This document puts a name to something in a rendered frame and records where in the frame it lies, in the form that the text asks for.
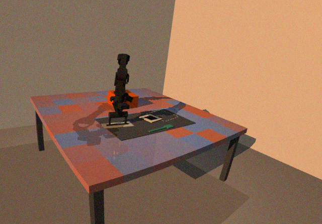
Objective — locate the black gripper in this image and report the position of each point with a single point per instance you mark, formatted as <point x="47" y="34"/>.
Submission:
<point x="118" y="103"/>

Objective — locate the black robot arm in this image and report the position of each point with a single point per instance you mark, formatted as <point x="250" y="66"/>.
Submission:
<point x="121" y="76"/>

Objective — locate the dark grey mat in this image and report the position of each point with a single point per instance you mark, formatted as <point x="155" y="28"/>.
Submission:
<point x="141" y="127"/>

